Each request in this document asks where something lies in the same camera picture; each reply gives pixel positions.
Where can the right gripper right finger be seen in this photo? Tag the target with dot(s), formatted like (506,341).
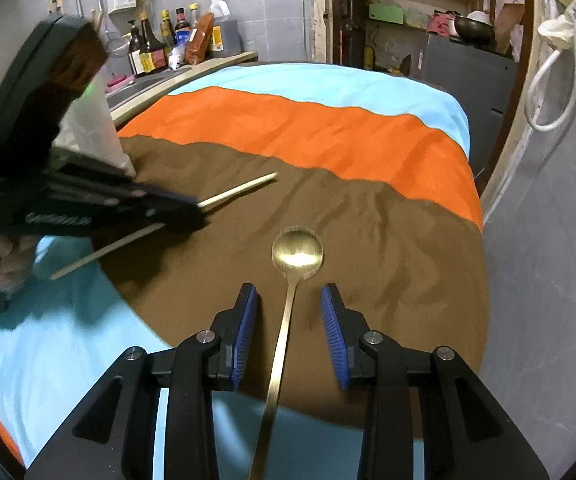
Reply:
(466,434)

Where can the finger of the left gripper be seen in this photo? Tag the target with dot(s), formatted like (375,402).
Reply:
(177,204)

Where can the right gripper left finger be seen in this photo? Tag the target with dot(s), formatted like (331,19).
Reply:
(110,434)

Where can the bamboo chopstick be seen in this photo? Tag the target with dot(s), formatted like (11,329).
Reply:
(187,222)

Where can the gold spoon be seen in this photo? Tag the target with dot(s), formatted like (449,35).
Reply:
(298,254)

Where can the person's left hand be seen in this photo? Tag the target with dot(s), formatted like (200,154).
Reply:
(16,261)

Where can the white plastic utensil basket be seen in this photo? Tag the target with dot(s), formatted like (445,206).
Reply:
(87,128)

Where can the steel sink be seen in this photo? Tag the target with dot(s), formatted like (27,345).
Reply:
(139,85)

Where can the dark soy sauce bottle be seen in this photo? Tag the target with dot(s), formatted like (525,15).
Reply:
(134,50)

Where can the brown snack bag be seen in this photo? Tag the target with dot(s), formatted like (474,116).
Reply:
(199,39)

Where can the clear oil jug yellow cap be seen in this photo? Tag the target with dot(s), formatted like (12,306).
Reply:
(220,11)

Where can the striped blue orange brown cloth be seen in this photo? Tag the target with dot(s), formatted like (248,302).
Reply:
(375,165)

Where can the green box on shelf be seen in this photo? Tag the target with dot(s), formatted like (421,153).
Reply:
(386,13)

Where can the pink cloth on cabinet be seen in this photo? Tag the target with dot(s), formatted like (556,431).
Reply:
(442,24)

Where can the dark grey cabinet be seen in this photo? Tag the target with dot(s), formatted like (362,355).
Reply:
(479,80)

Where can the black bowl on cabinet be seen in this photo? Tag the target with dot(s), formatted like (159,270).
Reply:
(476,33)

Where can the wooden cutting board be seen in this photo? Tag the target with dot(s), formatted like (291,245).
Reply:
(511,15)

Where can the white rubber glove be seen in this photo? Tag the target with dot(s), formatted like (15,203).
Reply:
(560,33)

